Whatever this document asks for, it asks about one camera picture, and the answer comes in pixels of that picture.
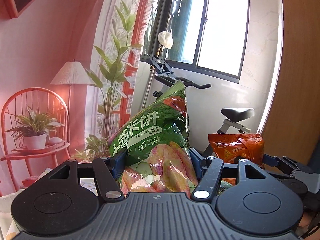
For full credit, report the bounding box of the black exercise bike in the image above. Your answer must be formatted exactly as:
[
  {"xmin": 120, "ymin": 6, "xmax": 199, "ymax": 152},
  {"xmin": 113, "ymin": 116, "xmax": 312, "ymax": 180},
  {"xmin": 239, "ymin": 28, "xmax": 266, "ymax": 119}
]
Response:
[{"xmin": 147, "ymin": 54, "xmax": 255, "ymax": 156}]

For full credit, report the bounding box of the red-orange snack bag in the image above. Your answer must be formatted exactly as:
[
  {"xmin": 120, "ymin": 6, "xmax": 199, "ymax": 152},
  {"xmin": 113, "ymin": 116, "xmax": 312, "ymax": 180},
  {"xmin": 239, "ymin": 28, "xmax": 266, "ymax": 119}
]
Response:
[{"xmin": 208, "ymin": 133, "xmax": 265, "ymax": 166}]

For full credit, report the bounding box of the green rice cracker bag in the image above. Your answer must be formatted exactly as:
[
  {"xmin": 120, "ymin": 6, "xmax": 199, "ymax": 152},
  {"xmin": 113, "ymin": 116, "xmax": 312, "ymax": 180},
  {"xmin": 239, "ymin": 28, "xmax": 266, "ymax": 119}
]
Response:
[{"xmin": 108, "ymin": 81, "xmax": 198, "ymax": 197}]

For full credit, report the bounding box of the wooden headboard panel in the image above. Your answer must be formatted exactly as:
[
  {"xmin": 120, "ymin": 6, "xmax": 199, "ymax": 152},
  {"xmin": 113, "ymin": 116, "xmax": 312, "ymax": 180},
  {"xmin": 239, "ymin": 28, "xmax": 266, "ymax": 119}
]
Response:
[{"xmin": 263, "ymin": 0, "xmax": 319, "ymax": 164}]

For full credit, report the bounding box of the window with dark frame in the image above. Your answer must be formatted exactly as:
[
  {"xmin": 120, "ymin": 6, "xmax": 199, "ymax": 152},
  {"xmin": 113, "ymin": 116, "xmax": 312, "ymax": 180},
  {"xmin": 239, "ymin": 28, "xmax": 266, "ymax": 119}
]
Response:
[{"xmin": 140, "ymin": 0, "xmax": 250, "ymax": 83}]

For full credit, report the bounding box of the floral checkered tablecloth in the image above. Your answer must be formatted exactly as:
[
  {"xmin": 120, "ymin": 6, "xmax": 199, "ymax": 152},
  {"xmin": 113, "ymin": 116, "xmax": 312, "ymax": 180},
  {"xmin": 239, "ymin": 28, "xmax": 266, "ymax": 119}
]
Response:
[{"xmin": 0, "ymin": 169, "xmax": 98, "ymax": 240}]

